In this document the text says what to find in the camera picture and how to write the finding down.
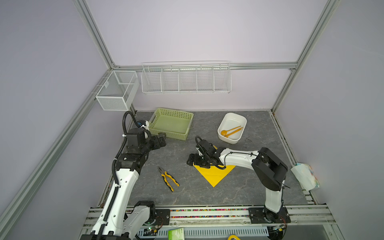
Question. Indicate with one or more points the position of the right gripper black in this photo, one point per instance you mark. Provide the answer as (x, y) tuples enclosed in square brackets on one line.
[(196, 156)]

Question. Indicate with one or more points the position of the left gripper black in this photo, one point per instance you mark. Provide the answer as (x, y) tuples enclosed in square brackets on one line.
[(162, 140)]

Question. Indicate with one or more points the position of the green perforated plastic basket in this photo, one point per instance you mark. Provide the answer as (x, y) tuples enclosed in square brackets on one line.
[(174, 123)]

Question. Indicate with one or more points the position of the yellow paper napkin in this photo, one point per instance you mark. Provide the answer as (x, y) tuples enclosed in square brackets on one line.
[(214, 175)]

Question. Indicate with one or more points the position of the orange wooden spoon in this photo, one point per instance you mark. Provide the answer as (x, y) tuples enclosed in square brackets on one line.
[(224, 131)]

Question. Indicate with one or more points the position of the orange wooden fork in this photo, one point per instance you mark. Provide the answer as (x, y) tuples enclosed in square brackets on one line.
[(233, 132)]

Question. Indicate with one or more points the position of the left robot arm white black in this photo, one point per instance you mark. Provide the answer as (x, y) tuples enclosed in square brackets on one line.
[(114, 223)]

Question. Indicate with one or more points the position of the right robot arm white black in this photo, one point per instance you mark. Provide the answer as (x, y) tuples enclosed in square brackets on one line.
[(269, 168)]

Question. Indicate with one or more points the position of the yellow black pliers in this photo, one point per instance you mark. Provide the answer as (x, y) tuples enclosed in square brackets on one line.
[(167, 176)]

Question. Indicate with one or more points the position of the white oval plastic tub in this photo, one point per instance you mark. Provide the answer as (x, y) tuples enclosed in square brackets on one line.
[(232, 120)]

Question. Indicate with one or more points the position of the small white mesh basket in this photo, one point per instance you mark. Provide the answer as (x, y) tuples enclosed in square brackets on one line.
[(118, 91)]

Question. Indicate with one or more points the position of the green white small box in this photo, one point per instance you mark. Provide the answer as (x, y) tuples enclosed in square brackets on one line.
[(176, 234)]

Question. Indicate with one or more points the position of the yellow tape measure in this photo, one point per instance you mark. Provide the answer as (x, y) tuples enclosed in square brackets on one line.
[(233, 237)]

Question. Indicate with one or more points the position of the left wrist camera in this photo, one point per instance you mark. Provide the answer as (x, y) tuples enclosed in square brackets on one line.
[(144, 124)]

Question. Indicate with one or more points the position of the long white wire shelf basket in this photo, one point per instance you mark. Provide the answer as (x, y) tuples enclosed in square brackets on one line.
[(186, 77)]

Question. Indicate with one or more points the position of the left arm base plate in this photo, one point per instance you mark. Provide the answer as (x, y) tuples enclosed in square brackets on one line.
[(161, 218)]

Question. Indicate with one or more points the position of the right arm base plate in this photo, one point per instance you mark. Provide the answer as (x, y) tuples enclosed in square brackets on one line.
[(261, 215)]

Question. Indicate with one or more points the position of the aluminium frame rail base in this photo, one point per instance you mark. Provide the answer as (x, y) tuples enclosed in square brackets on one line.
[(220, 222)]

